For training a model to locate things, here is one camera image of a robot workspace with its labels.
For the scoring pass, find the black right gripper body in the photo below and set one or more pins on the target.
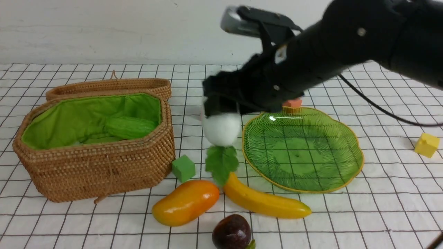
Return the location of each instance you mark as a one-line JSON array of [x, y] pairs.
[[273, 77]]

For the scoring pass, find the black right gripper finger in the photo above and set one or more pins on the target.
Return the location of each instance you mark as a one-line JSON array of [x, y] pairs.
[[214, 106], [234, 85]]

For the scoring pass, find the white radish toy green leaves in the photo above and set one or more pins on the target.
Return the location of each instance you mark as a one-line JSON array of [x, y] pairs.
[[221, 132]]

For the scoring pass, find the green bitter gourd toy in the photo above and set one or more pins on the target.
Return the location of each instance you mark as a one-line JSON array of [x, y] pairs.
[[128, 128]]

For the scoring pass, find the orange yellow mango toy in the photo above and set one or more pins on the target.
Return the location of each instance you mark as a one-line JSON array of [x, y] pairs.
[[186, 203]]

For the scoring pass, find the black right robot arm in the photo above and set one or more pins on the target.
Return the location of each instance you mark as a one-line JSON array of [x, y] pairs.
[[403, 36]]

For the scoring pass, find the orange foam cube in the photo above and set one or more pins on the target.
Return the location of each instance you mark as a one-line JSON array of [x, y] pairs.
[[293, 103]]

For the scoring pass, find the woven wicker basket lid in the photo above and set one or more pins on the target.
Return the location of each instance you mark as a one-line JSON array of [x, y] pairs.
[[161, 87]]

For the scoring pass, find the green foam cube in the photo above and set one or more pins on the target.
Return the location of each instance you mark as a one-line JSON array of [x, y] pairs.
[[183, 168]]

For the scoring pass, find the green glass leaf plate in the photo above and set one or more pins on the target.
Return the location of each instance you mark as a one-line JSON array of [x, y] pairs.
[[302, 150]]

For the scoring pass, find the yellow banana toy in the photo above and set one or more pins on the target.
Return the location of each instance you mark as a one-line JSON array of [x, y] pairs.
[[264, 203]]

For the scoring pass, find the dark purple mangosteen toy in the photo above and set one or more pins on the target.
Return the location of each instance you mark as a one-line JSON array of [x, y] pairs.
[[233, 232]]

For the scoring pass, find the woven wicker basket green lining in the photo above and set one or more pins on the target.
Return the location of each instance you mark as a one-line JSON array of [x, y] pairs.
[[69, 155]]

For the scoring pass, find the yellow foam cube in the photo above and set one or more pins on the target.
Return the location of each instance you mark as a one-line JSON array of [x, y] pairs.
[[427, 145]]

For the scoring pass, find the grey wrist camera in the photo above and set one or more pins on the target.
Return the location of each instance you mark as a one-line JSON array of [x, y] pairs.
[[270, 27]]

